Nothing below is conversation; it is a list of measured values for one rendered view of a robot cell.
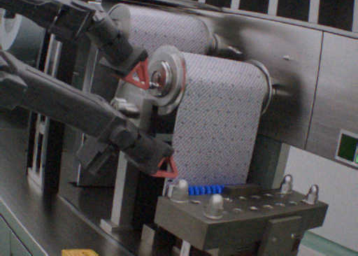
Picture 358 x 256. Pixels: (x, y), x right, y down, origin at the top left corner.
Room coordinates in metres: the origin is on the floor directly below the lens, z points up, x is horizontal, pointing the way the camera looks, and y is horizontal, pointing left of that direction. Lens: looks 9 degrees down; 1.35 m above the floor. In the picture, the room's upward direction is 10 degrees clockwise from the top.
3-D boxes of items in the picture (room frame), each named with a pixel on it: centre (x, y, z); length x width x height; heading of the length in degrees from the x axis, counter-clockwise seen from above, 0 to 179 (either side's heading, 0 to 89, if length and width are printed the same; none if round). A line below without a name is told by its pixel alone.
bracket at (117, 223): (1.18, 0.10, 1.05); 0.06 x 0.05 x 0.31; 128
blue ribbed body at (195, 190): (1.19, -0.10, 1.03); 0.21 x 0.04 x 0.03; 128
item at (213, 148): (1.21, -0.09, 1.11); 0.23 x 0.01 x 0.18; 128
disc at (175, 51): (1.18, 0.04, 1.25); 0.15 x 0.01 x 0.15; 38
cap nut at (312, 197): (1.20, -0.35, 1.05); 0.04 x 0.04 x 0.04
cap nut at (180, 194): (1.07, -0.03, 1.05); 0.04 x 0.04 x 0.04
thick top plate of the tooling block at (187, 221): (1.14, -0.19, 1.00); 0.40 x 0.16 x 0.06; 128
